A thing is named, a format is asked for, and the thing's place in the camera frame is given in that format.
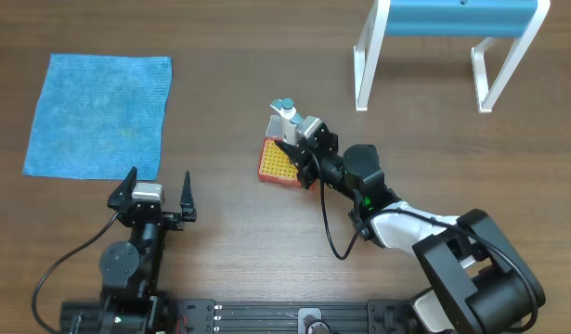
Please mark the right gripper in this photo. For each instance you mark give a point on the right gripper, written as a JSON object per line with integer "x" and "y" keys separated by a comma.
{"x": 324, "y": 141}

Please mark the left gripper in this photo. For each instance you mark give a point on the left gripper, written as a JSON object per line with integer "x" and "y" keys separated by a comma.
{"x": 148, "y": 213}

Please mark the white pipette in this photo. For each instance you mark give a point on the white pipette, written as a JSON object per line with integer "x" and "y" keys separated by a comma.
{"x": 289, "y": 123}

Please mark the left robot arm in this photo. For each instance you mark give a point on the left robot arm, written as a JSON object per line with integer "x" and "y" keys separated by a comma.
{"x": 132, "y": 264}

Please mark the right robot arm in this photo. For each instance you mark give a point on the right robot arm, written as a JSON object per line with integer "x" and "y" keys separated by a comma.
{"x": 457, "y": 273}

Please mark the red and yellow tip box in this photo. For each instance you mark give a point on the red and yellow tip box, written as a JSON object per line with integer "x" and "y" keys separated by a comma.
{"x": 276, "y": 164}

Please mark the blue cloth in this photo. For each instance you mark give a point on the blue cloth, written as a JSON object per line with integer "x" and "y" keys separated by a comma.
{"x": 99, "y": 116}

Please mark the white and blue stand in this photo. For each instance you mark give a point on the white and blue stand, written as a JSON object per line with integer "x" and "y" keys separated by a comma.
{"x": 452, "y": 18}

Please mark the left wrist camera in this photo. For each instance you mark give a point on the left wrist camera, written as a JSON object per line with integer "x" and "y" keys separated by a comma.
{"x": 148, "y": 192}

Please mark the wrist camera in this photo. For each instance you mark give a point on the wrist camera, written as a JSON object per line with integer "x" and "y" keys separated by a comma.
{"x": 148, "y": 192}
{"x": 310, "y": 127}

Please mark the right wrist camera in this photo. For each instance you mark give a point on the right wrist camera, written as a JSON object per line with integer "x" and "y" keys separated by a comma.
{"x": 310, "y": 127}

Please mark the mounting rail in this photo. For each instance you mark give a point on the mounting rail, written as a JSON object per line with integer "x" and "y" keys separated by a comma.
{"x": 266, "y": 317}

